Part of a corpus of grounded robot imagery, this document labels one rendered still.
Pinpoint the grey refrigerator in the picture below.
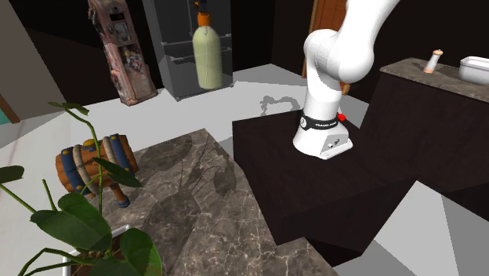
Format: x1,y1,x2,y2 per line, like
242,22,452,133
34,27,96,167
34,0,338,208
142,0,234,102

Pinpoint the pale green bottle orange neck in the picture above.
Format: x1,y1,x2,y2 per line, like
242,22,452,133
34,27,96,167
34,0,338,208
192,0,224,90

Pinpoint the brown wooden door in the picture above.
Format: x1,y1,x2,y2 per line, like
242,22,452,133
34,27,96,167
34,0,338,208
301,0,352,96

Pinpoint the dark wood counter cabinet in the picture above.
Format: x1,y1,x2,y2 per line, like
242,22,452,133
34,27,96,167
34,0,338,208
359,57,489,223

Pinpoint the worn pink tall cabinet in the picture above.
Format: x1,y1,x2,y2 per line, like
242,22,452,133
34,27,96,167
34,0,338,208
87,0,159,107

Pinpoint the wooden barrel with blue bands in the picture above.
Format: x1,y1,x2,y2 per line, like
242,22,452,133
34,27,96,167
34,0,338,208
55,133,140,209

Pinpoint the white sink basin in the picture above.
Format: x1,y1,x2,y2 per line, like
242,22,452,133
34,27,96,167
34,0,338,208
458,56,489,85

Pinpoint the green leafy potted plant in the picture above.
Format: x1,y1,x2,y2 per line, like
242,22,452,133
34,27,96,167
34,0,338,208
0,101,164,276

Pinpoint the dark brown robot stand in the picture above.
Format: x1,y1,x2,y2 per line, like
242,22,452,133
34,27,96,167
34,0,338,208
232,109,418,247

